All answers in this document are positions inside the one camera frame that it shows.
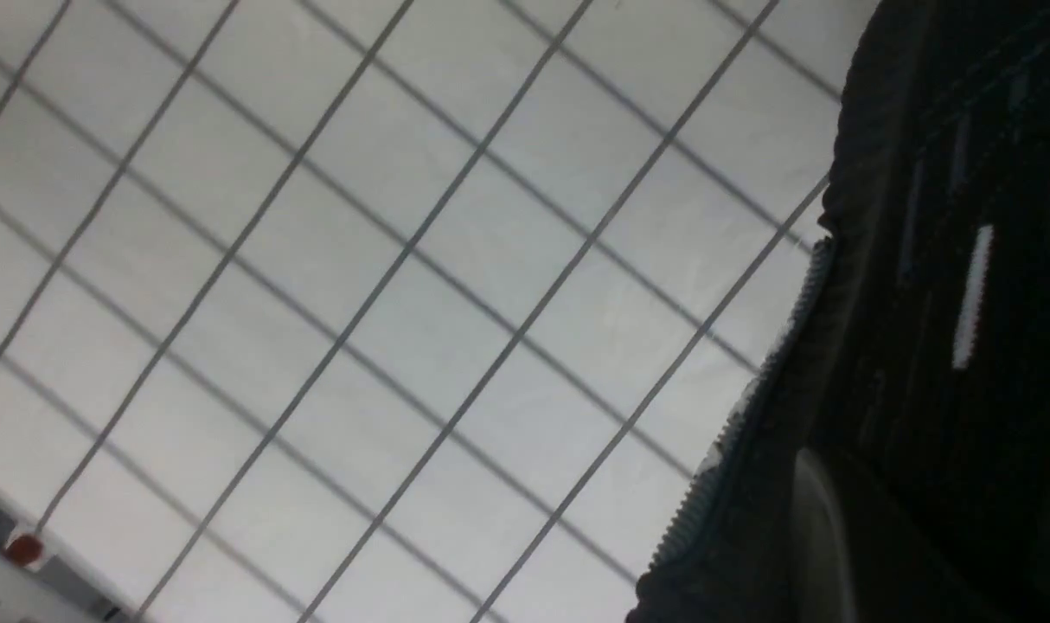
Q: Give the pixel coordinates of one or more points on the black knit sneaker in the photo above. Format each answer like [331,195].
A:
[891,462]

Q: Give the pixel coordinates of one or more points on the white checkered floor cloth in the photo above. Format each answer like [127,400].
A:
[391,311]

